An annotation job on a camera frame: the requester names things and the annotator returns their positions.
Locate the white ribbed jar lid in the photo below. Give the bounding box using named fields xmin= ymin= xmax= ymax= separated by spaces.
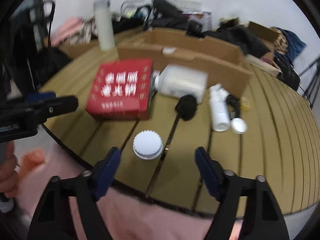
xmin=132 ymin=130 xmax=163 ymax=160

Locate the white cylindrical spray bottle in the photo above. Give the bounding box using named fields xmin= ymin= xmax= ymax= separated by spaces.
xmin=209 ymin=83 xmax=230 ymax=132

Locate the black cable bundle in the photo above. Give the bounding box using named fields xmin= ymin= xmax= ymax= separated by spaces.
xmin=226 ymin=94 xmax=241 ymax=119

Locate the red printed box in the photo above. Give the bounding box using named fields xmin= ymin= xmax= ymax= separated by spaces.
xmin=85 ymin=58 xmax=153 ymax=120

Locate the white rectangular plastic bottle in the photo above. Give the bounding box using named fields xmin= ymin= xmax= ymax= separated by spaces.
xmin=154 ymin=64 xmax=208 ymax=105

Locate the person left hand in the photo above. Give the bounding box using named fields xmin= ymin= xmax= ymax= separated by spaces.
xmin=0 ymin=141 xmax=19 ymax=198

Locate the pink jacket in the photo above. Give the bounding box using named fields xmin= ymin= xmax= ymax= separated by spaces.
xmin=17 ymin=144 xmax=212 ymax=239

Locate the large cardboard box left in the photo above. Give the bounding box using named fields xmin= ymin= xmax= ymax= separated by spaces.
xmin=59 ymin=39 xmax=99 ymax=60

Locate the pink bag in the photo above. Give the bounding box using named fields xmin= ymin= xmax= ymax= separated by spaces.
xmin=50 ymin=17 xmax=84 ymax=47

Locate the shallow cardboard tray box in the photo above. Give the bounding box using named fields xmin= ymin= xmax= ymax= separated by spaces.
xmin=117 ymin=28 xmax=253 ymax=98

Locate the black backpack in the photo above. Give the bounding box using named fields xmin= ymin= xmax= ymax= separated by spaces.
xmin=274 ymin=51 xmax=300 ymax=91

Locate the tall white thermos bottle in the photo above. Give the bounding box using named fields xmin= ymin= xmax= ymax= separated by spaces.
xmin=93 ymin=0 xmax=115 ymax=51

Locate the cardboard box at right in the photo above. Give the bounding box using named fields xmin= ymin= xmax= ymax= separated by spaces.
xmin=246 ymin=22 xmax=282 ymax=77

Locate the blue fabric bag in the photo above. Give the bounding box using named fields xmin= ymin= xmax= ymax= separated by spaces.
xmin=271 ymin=27 xmax=307 ymax=65

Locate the white appliance carton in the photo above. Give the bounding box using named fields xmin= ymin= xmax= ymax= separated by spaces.
xmin=183 ymin=10 xmax=213 ymax=32

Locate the pile of black clothes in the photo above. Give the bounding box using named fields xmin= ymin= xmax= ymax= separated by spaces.
xmin=149 ymin=0 xmax=270 ymax=58

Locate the black camera tripod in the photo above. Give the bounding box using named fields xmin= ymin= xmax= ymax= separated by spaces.
xmin=299 ymin=57 xmax=320 ymax=109

